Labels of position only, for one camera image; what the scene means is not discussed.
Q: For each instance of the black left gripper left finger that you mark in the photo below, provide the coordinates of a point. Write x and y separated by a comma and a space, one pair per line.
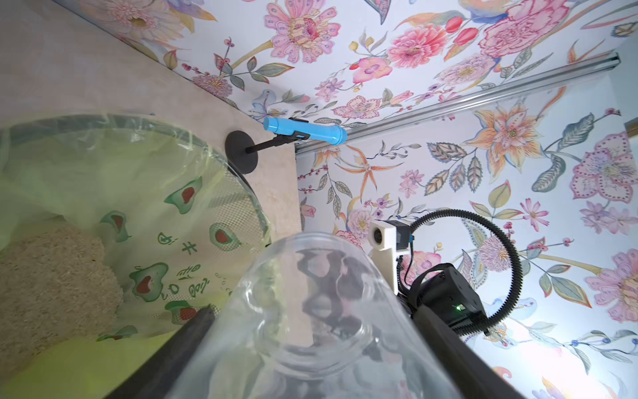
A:
158, 374

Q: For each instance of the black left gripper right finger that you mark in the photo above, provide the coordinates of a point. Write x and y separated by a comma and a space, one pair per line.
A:
470, 374

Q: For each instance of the rice jar beige lid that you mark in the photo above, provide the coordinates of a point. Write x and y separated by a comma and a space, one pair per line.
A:
313, 318

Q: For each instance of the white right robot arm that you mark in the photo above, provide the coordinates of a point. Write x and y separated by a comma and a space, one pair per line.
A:
447, 293

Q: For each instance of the rice pile in bin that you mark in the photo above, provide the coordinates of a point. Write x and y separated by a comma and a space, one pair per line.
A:
54, 287

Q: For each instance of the black mesh waste bin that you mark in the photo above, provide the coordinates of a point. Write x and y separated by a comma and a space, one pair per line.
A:
178, 224

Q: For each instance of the green plastic bin liner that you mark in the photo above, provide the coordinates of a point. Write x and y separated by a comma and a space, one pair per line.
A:
91, 367

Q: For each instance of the blue toy microphone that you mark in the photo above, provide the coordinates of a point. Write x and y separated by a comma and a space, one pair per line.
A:
332, 135

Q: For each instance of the aluminium corner post right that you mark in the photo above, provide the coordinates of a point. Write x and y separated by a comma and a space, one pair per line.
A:
361, 117

